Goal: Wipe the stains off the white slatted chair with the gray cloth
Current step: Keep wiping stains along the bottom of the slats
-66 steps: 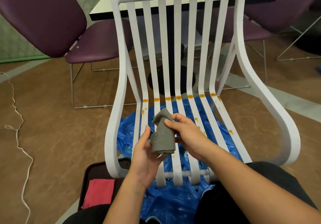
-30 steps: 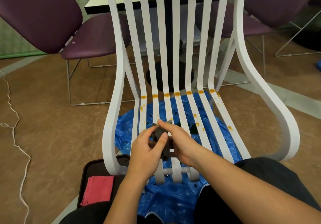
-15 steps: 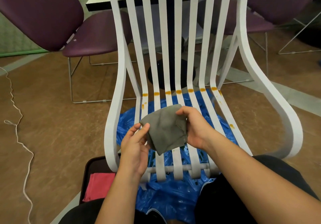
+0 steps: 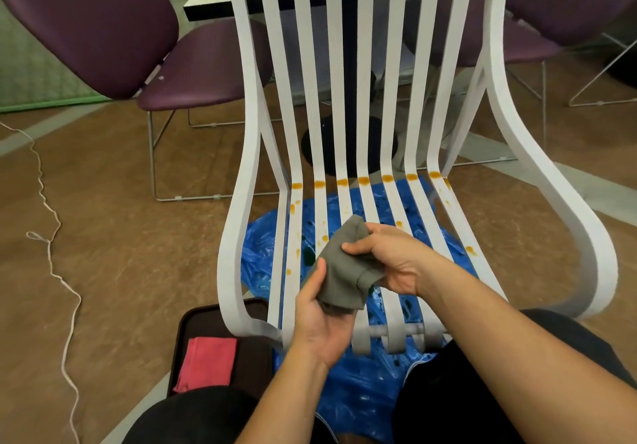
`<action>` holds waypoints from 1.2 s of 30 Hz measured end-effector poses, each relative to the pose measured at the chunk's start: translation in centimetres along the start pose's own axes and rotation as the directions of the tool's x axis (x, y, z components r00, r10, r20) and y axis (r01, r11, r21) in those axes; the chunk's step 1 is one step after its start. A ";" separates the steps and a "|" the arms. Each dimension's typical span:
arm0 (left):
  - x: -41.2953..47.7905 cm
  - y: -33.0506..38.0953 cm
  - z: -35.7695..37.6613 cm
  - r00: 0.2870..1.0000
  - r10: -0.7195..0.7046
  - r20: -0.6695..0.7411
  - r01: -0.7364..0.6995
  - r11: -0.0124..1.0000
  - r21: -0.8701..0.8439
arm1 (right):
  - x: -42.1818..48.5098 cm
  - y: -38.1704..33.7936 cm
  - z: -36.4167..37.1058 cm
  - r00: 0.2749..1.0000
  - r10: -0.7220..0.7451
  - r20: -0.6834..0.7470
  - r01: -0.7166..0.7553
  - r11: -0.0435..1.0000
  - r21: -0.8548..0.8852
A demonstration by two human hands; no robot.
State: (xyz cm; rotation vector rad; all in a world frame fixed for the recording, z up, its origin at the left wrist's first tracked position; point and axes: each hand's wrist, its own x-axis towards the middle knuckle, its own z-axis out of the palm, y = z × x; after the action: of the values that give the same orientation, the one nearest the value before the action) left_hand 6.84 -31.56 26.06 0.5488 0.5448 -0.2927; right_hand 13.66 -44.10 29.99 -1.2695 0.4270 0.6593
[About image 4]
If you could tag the person's right hand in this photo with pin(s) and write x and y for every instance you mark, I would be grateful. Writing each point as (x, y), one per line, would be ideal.
(398, 254)

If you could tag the person's left hand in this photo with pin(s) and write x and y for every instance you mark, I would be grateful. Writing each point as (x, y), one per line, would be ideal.
(318, 329)

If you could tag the grey cleaning cloth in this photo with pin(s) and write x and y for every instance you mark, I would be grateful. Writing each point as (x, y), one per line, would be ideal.
(343, 274)

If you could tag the white slatted chair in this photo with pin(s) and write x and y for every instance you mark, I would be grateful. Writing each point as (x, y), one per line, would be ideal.
(239, 210)

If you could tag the person's left forearm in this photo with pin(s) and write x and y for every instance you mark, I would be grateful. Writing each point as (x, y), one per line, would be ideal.
(283, 409)

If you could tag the person's right forearm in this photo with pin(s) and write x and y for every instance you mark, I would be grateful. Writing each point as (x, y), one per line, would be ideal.
(522, 359)

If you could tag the purple lounge chair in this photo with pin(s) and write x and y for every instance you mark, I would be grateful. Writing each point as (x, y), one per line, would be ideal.
(572, 6)
(89, 21)

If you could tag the dark brown tray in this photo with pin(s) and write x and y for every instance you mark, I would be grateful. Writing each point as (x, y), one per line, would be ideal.
(254, 359)

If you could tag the blue plastic sheet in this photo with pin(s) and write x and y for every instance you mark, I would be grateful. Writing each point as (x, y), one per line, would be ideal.
(358, 389)

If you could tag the pink cloth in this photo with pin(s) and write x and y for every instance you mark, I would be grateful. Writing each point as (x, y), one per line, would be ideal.
(206, 361)

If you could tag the black round table base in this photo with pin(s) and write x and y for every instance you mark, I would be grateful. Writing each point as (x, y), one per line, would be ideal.
(318, 150)
(624, 68)

